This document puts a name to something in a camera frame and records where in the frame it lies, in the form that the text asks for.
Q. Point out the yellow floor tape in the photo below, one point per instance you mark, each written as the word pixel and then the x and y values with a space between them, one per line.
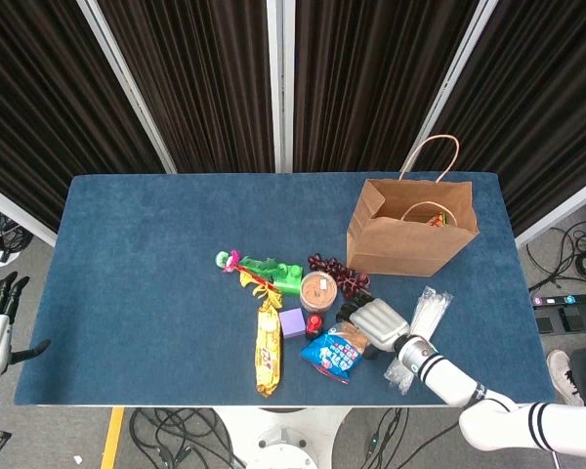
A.
pixel 112 439

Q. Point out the green toy brick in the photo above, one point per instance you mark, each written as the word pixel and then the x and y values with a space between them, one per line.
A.
pixel 288 283

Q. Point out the blue snack packet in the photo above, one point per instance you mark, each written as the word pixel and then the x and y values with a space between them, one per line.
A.
pixel 329 359

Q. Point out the grey white shoe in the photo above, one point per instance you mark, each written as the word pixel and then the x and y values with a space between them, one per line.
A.
pixel 561 371

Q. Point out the white paper scrap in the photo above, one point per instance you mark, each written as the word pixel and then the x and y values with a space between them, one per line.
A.
pixel 7 258

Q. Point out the round clear plastic tub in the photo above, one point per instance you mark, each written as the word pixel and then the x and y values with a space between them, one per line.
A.
pixel 317 293

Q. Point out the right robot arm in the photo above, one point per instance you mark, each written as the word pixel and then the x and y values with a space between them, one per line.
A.
pixel 449 376

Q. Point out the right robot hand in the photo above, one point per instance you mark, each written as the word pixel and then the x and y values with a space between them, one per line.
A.
pixel 378 322

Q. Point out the black foot pedal board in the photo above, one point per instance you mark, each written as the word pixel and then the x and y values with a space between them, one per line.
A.
pixel 571 320

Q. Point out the white partition post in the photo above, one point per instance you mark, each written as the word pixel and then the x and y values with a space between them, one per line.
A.
pixel 130 88
pixel 453 73
pixel 279 73

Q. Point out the small red toy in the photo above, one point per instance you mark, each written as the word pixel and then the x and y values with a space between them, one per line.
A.
pixel 315 323

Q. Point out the dark pleated partition panel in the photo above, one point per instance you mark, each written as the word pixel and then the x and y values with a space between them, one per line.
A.
pixel 200 73
pixel 39 98
pixel 371 73
pixel 542 98

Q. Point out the white partition base rail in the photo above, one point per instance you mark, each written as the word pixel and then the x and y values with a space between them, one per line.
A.
pixel 14 215
pixel 561 210

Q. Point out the gold biscuit packet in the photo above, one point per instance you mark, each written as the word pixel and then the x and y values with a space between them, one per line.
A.
pixel 269 352

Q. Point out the clear plastic straw bundle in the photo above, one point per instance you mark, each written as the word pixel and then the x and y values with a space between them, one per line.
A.
pixel 432 312

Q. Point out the purple grape bunch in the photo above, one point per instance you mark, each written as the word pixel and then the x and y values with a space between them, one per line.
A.
pixel 329 268

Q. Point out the colourful feather shuttlecock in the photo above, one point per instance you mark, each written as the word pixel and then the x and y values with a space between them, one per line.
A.
pixel 254 268

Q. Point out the green orange snack bag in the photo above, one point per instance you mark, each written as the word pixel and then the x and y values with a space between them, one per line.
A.
pixel 439 221

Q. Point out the purple cube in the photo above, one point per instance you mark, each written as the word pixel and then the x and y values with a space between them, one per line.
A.
pixel 292 322

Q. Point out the brown paper bag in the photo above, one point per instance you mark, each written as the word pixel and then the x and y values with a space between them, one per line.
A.
pixel 395 244

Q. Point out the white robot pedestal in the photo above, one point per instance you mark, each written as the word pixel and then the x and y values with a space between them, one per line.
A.
pixel 283 439

